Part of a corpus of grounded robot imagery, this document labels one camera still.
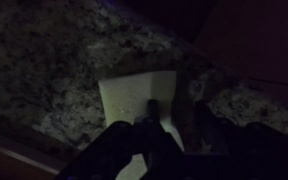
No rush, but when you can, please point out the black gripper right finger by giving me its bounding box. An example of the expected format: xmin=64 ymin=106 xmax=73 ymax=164
xmin=186 ymin=99 xmax=288 ymax=180

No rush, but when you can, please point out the pale yellow sponge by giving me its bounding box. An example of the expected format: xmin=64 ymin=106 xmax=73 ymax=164
xmin=97 ymin=70 xmax=186 ymax=180

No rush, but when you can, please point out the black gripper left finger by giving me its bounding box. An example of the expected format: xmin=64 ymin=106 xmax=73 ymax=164
xmin=54 ymin=99 xmax=186 ymax=180

